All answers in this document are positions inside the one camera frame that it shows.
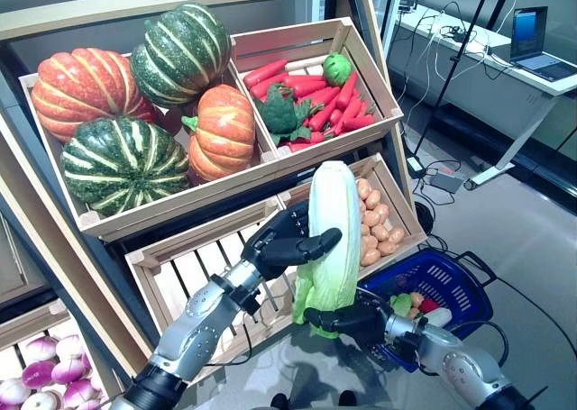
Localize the wide wooden produce crate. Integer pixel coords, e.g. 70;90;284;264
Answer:
17;51;280;242

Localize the toy napa cabbage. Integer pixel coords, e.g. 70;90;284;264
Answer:
423;307;453;328
291;159;364;342
389;293;413;320

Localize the green striped pumpkin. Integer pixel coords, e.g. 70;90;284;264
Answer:
129;3;233;109
60;115;191;217

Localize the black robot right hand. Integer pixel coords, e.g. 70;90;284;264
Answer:
304;290;393;347

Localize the grey flat box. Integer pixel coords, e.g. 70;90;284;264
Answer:
427;169;465;194

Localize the purple white toy onion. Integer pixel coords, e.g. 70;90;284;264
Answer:
50;358;87;385
60;378;96;409
54;334;85;360
21;359;56;389
24;336;59;361

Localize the wooden onion crate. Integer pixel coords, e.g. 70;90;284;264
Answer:
0;299;136;410

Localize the long black floor cable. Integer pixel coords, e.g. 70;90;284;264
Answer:
490;274;577;410

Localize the dark green toy broccoli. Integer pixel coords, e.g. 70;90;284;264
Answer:
255;84;325;146

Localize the light green toy lettuce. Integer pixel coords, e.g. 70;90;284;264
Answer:
322;51;353;87

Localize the black round base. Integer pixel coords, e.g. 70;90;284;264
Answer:
412;200;436;235

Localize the black tripod pole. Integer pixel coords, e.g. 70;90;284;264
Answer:
412;0;495;159

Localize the small orange pumpkin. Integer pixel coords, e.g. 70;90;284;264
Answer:
180;84;257;182

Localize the blue plastic shopping basket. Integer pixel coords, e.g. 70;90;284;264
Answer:
355;247;495;375

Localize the open grey laptop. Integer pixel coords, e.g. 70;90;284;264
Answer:
508;5;577;83

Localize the white desk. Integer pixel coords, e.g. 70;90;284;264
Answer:
391;2;577;190

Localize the wooden display shelf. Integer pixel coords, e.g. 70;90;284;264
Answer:
0;0;418;410

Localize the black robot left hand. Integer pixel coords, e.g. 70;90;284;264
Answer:
241;200;344;282

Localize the wooden slatted crate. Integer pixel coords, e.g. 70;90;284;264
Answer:
277;151;428;276
229;16;404;159
124;196;316;384

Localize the large orange striped pumpkin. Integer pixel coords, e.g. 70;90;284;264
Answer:
30;47;159;143

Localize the black basket pull handle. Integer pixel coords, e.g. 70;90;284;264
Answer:
452;250;497;287

